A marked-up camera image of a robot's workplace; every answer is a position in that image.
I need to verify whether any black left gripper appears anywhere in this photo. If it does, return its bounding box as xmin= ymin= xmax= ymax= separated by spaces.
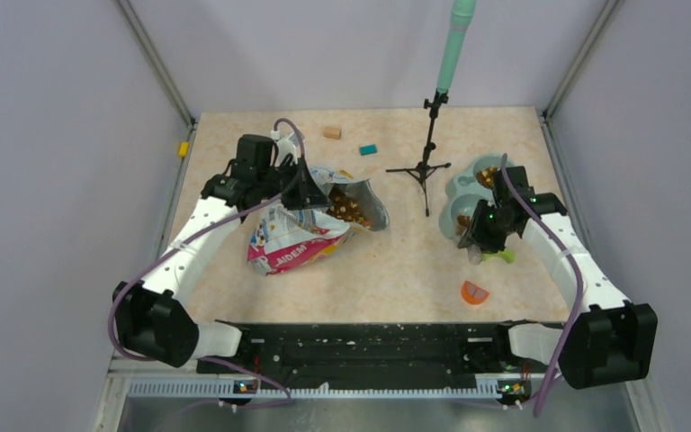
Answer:
xmin=256 ymin=156 xmax=331 ymax=210

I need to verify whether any clear plastic scoop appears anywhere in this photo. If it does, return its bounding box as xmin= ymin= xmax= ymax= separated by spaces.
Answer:
xmin=455 ymin=214 xmax=483 ymax=266

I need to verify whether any pink pet food bag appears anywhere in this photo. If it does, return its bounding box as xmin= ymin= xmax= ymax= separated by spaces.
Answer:
xmin=247 ymin=166 xmax=390 ymax=275

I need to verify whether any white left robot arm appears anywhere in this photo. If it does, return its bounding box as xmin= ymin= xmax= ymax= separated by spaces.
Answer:
xmin=108 ymin=130 xmax=328 ymax=372

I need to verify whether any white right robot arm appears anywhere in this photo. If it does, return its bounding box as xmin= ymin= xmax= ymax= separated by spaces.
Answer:
xmin=459 ymin=166 xmax=658 ymax=389

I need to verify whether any teal double pet bowl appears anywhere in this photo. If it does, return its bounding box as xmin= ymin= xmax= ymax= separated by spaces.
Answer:
xmin=438 ymin=154 xmax=502 ymax=241

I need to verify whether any green curved toy piece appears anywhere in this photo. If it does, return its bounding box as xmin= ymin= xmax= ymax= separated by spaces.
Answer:
xmin=481 ymin=249 xmax=516 ymax=264

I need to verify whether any orange semicircle toy block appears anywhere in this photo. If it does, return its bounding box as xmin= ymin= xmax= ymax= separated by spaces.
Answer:
xmin=461 ymin=280 xmax=489 ymax=305

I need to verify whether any light wooden block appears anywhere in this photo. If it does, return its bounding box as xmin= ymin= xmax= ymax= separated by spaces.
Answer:
xmin=322 ymin=126 xmax=343 ymax=140

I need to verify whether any teal rectangular block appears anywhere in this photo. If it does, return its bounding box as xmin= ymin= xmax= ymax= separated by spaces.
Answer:
xmin=358 ymin=144 xmax=378 ymax=156

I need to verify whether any black tripod stand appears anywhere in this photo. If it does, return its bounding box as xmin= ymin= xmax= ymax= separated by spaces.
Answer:
xmin=385 ymin=89 xmax=451 ymax=217

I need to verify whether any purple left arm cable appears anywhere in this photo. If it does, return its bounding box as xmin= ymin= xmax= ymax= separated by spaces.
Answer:
xmin=106 ymin=118 xmax=308 ymax=411

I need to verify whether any yellow clip on frame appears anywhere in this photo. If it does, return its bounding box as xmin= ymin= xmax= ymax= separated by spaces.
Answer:
xmin=178 ymin=141 xmax=190 ymax=158

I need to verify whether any aluminium frame rail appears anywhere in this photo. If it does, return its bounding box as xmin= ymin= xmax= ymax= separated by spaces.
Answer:
xmin=127 ymin=325 xmax=547 ymax=405

